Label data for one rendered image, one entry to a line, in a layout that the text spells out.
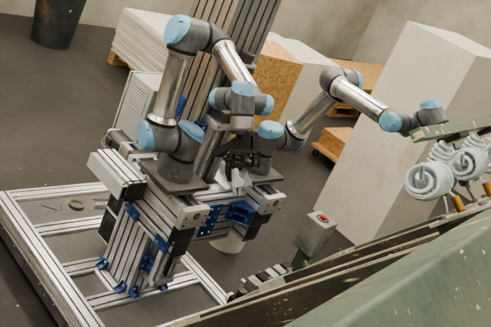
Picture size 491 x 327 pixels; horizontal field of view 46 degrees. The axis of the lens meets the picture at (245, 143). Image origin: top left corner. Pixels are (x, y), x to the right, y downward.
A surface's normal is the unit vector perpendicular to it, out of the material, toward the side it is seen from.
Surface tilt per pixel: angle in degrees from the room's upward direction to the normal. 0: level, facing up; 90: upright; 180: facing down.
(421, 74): 90
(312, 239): 90
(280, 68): 90
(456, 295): 35
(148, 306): 0
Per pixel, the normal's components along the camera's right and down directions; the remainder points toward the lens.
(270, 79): 0.41, 0.51
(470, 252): 0.70, -0.40
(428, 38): -0.68, 0.03
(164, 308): 0.37, -0.85
